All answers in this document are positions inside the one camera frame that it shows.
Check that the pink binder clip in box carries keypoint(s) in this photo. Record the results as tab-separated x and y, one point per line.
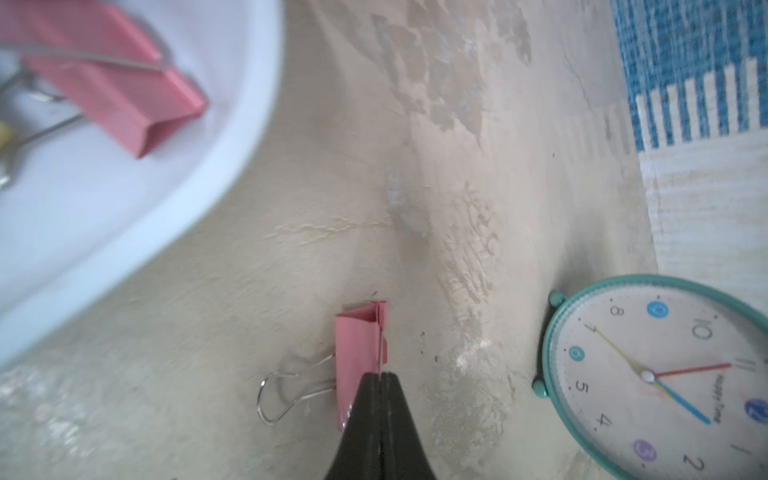
103	62

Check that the white plastic storage box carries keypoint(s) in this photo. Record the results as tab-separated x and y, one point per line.
82	215

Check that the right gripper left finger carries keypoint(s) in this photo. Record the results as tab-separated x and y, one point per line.
358	455

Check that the teal alarm clock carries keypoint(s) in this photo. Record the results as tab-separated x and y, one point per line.
659	378

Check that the pink binder clip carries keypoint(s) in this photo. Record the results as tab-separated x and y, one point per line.
103	62
360	348

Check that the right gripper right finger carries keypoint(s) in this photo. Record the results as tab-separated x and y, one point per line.
402	454

